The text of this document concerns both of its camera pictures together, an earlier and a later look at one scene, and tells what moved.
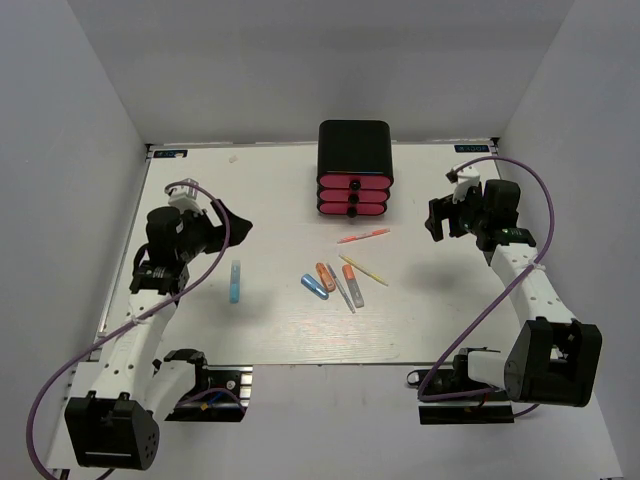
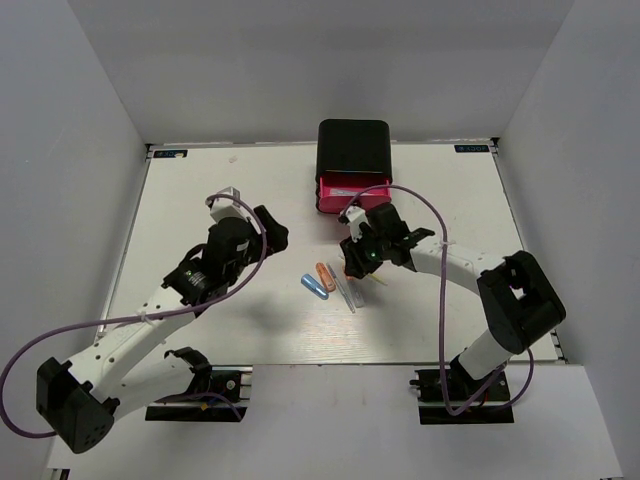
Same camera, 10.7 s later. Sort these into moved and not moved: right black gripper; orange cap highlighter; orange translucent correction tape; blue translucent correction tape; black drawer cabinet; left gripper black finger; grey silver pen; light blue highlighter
Moved: light blue highlighter; left gripper black finger; right black gripper
Not moved: orange translucent correction tape; blue translucent correction tape; black drawer cabinet; orange cap highlighter; grey silver pen
